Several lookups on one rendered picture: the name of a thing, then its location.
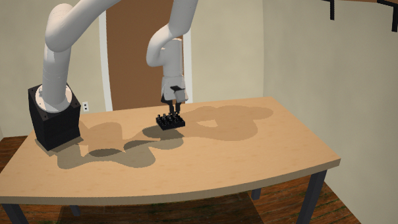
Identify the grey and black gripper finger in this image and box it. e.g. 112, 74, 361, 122
175, 100, 182, 114
161, 95, 175, 115

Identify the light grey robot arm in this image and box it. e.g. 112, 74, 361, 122
36, 0, 198, 113

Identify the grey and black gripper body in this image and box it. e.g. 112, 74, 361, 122
161, 75, 186, 100

